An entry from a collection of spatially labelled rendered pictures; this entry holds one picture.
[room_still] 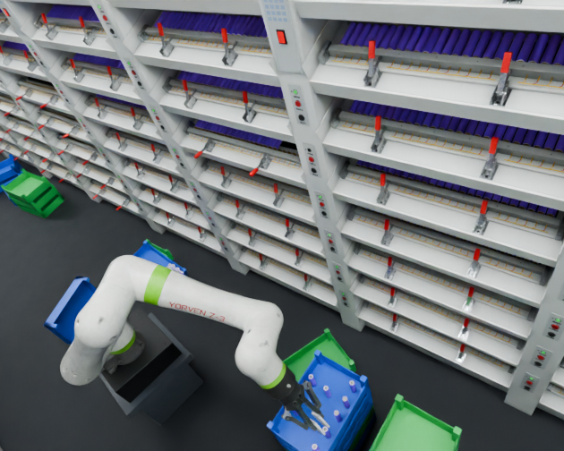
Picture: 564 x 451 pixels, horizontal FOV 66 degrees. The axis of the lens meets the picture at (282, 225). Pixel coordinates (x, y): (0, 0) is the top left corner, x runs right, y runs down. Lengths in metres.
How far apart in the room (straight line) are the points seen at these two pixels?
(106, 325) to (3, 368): 1.61
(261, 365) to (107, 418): 1.21
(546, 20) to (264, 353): 0.93
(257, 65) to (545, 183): 0.74
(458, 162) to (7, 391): 2.36
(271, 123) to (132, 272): 0.59
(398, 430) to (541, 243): 0.72
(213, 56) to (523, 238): 0.95
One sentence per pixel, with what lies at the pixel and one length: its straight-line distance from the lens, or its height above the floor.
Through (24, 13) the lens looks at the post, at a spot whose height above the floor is 1.35.
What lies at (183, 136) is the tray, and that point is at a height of 0.90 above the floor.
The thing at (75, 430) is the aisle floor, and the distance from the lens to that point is 2.35.
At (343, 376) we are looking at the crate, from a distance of 1.60.
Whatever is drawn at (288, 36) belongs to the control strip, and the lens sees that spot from 1.06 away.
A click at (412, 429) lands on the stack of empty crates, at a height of 0.32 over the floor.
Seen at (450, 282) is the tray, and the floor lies 0.54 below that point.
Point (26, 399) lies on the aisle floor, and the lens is 2.61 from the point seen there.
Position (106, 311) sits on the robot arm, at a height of 0.93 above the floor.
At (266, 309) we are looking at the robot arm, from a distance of 1.27.
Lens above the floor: 1.79
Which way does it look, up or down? 46 degrees down
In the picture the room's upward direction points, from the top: 19 degrees counter-clockwise
